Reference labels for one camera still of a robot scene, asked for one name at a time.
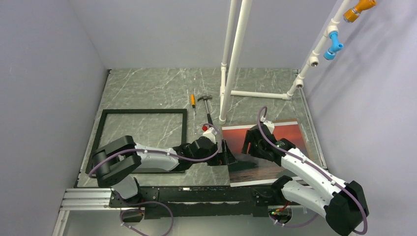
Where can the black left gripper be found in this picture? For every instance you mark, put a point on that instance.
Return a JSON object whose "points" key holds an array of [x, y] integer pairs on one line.
{"points": [[226, 158]]}

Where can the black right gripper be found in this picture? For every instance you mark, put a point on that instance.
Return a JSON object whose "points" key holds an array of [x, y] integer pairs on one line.
{"points": [[249, 138]]}

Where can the orange handled screwdriver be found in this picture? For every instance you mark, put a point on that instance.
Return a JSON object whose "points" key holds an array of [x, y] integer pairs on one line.
{"points": [[193, 103]]}

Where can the black wooden picture frame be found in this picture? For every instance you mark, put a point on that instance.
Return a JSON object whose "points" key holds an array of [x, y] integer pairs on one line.
{"points": [[158, 128]]}

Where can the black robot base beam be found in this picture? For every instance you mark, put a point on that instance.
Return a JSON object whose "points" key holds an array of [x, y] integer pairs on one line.
{"points": [[197, 201]]}

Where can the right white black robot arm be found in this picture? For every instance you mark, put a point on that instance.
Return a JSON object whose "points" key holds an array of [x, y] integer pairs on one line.
{"points": [[343, 205]]}

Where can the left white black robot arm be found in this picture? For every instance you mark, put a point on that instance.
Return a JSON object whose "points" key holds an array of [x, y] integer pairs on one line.
{"points": [[113, 164]]}

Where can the white PVC pipe structure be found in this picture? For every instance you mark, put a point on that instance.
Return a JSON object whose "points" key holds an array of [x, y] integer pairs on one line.
{"points": [[232, 51]]}

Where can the steel claw hammer black grip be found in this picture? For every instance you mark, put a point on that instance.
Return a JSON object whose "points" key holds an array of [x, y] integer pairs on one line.
{"points": [[206, 98]]}

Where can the blue pipe fitting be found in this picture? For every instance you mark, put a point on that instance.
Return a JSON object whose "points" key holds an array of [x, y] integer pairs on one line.
{"points": [[335, 47]]}

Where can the orange pipe fitting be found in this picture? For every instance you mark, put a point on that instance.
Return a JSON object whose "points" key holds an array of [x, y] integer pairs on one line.
{"points": [[353, 13]]}

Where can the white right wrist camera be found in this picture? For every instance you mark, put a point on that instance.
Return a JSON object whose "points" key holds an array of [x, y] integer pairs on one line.
{"points": [[270, 126]]}

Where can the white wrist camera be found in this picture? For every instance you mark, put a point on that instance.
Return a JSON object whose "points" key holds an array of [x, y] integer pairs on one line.
{"points": [[270, 126], [210, 133]]}

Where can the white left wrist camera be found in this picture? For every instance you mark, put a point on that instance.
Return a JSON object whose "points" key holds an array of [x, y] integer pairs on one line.
{"points": [[210, 133]]}

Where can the aluminium extrusion rail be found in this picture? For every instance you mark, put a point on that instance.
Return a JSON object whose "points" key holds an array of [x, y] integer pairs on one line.
{"points": [[86, 199]]}

